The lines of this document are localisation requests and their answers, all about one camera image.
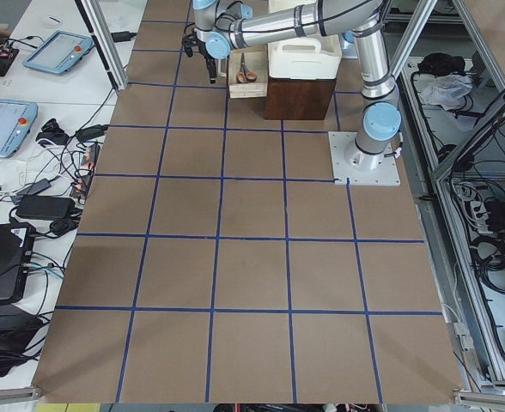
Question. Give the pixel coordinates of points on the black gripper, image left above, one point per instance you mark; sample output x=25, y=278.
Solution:
x=209, y=64

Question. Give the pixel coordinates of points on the orange grey scissors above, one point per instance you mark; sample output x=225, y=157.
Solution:
x=244, y=75

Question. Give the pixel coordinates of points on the wooden drawer with white handle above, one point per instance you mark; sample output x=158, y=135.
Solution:
x=256, y=61

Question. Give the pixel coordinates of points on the silver robot arm, image left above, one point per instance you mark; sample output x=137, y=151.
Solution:
x=220, y=27

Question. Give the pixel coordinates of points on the dark brown wooden cabinet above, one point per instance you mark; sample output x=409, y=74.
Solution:
x=289, y=99

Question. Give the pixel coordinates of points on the white plastic tray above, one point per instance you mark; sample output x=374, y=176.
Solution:
x=310, y=58

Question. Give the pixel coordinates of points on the blue teach pendant upper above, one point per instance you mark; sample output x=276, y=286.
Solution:
x=60, y=52

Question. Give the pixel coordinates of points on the blue teach pendant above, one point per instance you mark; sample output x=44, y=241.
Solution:
x=60, y=52
x=16, y=119

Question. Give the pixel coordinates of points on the blue teach pendant lower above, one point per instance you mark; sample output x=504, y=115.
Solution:
x=16, y=119

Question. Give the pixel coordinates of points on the black power brick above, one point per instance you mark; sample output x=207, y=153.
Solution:
x=44, y=208

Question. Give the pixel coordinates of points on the white crumpled cloth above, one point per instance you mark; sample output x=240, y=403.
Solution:
x=449, y=92

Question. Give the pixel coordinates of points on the black laptop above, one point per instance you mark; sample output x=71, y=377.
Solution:
x=16, y=247

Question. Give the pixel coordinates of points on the aluminium frame post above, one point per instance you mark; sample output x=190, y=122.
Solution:
x=95, y=22

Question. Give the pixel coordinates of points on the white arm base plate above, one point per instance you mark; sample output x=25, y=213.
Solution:
x=350, y=166

